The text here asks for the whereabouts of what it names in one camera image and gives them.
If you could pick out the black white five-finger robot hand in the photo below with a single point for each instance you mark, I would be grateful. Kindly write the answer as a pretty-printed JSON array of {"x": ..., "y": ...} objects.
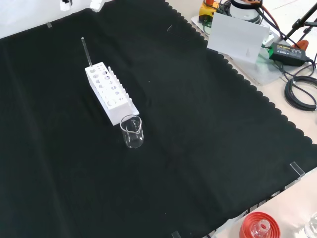
[{"x": 65, "y": 5}]

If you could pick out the white test tube rack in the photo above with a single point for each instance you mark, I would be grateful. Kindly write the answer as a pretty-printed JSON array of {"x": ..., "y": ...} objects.
[{"x": 116, "y": 111}]

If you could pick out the clear plastic cloth clip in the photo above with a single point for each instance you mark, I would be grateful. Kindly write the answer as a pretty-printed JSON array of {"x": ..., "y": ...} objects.
[
  {"x": 49, "y": 25},
  {"x": 176, "y": 234},
  {"x": 297, "y": 169}
]

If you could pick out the yellow stop button box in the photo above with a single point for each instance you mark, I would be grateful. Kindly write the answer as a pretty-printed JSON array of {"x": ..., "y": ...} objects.
[{"x": 205, "y": 13}]

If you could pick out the small clear glass beaker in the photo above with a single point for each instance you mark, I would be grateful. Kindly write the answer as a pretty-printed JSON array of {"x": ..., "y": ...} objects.
[{"x": 131, "y": 144}]

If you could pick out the pale white board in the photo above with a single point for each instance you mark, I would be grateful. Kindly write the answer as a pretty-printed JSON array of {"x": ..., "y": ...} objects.
[{"x": 235, "y": 37}]

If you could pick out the black bench cloth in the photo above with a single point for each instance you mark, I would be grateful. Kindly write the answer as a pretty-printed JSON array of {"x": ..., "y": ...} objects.
[{"x": 198, "y": 124}]

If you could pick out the black power adapter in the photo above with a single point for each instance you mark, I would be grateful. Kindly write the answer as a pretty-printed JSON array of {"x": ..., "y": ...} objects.
[{"x": 287, "y": 53}]

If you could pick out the black tripod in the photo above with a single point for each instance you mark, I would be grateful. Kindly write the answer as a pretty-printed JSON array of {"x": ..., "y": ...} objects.
[{"x": 301, "y": 21}]

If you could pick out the orange clamp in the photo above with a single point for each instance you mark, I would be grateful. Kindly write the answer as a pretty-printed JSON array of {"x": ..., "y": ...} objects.
[{"x": 304, "y": 44}]

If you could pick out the red ribbed disc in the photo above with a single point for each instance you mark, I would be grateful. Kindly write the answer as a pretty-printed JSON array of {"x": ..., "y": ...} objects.
[{"x": 247, "y": 223}]

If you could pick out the small clear glass flask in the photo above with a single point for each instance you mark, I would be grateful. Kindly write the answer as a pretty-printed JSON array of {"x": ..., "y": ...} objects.
[{"x": 263, "y": 226}]

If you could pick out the clear glass vessel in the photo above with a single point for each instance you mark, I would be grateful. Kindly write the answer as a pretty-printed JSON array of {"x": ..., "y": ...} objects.
[{"x": 312, "y": 225}]

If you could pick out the metal base plate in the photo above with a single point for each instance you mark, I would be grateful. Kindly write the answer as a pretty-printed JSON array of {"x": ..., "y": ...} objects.
[{"x": 267, "y": 72}]

